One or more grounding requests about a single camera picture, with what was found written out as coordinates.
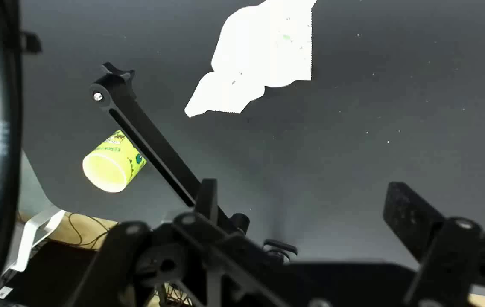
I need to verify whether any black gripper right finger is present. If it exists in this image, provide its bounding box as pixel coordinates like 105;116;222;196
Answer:
382;183;444;261

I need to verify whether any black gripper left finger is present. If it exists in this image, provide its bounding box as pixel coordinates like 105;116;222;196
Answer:
194;179;218;222

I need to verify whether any white floral towel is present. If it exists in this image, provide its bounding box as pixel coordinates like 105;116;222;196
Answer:
184;0;317;118

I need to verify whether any yellow green mug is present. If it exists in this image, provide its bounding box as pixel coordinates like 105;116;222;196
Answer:
82;130;146;193

